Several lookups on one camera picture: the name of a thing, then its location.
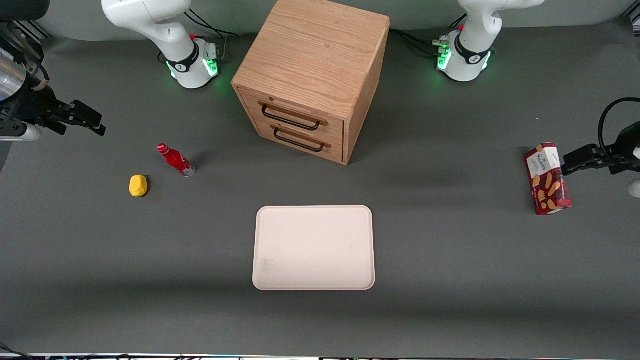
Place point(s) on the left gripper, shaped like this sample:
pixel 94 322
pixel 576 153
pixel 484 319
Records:
pixel 623 148

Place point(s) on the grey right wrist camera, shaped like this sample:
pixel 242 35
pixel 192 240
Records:
pixel 22 132

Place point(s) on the small red coke bottle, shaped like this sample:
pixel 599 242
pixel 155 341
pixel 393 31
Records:
pixel 176 160

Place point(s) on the aluminium frame rail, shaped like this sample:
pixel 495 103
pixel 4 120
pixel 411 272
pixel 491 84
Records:
pixel 30 31

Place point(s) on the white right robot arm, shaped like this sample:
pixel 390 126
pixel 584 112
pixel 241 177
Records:
pixel 150 22

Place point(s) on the yellow lemon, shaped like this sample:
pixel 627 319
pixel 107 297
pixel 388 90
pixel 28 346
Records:
pixel 138 186

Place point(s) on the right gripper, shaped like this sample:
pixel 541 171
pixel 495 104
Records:
pixel 33 106

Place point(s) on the wooden two-drawer cabinet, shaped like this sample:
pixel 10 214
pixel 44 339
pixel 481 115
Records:
pixel 312 55

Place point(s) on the wooden drawer front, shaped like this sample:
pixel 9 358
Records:
pixel 285 107
pixel 305 145

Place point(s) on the red cookie box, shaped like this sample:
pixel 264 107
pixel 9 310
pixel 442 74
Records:
pixel 547 177

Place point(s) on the beige rectangular tray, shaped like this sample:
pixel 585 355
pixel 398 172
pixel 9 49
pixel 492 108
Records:
pixel 313 247

